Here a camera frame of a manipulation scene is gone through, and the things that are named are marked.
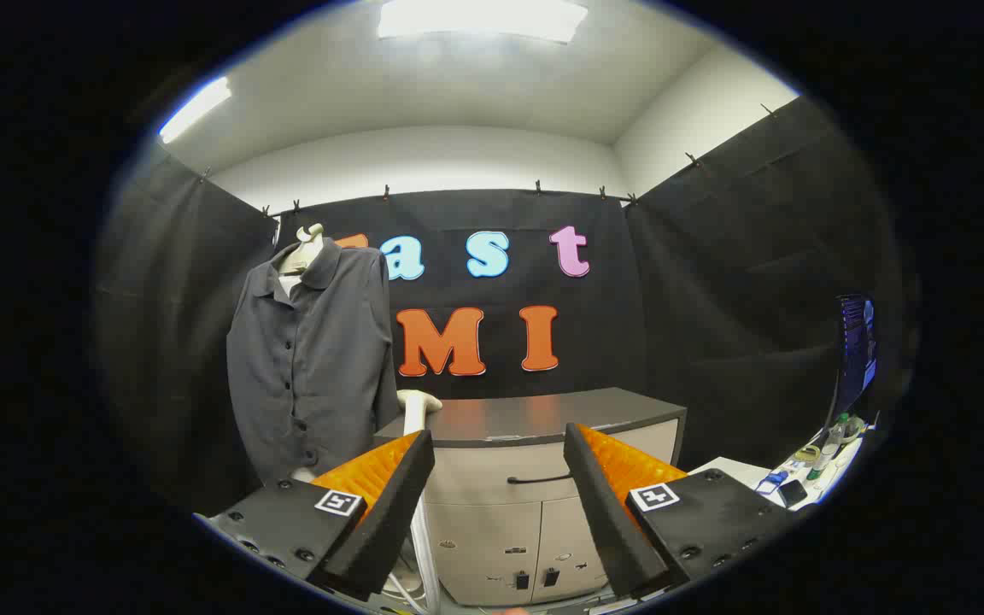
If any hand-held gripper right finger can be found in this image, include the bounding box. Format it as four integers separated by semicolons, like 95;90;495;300
563;422;800;600

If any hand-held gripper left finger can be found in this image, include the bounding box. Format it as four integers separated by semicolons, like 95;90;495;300
193;429;436;601

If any cream garment steamer head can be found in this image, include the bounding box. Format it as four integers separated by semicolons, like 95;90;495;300
395;389;443;438

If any grey button shirt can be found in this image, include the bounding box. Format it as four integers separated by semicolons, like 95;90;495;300
225;237;401;484

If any cream clothes hanger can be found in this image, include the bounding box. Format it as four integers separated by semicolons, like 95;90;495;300
278;224;326;276

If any grey cabinet with dark top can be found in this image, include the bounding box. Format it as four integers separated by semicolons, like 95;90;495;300
372;387;688;607

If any green bottle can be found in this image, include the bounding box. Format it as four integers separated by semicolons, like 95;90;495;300
806;414;850;481

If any black backdrop cloth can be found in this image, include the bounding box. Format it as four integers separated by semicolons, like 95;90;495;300
92;94;920;513

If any computer monitor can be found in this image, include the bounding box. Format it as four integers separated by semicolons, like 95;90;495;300
834;293;877;402

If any wide ceiling light panel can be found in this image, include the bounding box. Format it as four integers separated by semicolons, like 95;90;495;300
377;0;589;44

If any white steamer hose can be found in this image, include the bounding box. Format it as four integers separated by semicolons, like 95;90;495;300
407;495;443;612

